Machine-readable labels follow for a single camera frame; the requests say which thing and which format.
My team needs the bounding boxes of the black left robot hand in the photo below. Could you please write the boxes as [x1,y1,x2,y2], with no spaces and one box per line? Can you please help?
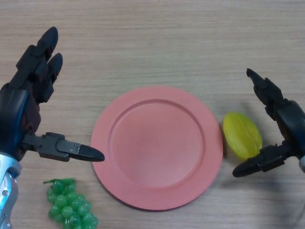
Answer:
[0,26,106,163]

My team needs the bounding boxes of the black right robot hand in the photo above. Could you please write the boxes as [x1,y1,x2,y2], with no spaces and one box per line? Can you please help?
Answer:
[232,68,305,178]

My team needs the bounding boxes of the yellow starfruit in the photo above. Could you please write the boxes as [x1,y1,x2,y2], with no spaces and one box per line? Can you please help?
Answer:
[222,112,263,161]

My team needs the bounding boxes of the pink round plate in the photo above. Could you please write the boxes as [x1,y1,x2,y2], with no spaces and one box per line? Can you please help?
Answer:
[90,86,224,212]

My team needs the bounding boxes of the green grape bunch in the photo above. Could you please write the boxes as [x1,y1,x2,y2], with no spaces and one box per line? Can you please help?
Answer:
[43,177,99,229]

